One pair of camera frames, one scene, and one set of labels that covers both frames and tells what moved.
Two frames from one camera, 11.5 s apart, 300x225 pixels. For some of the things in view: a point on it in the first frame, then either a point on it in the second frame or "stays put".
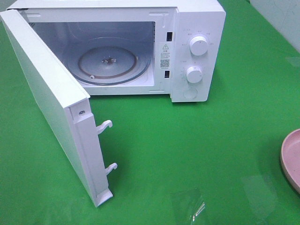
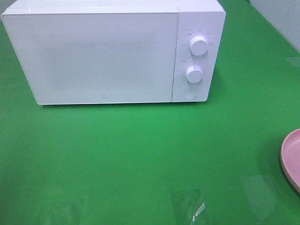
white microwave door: x=57 y=90 to x=86 y=56
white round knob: x=194 y=74 stays put
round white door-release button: x=190 y=93 stays put
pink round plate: x=290 y=157 stays put
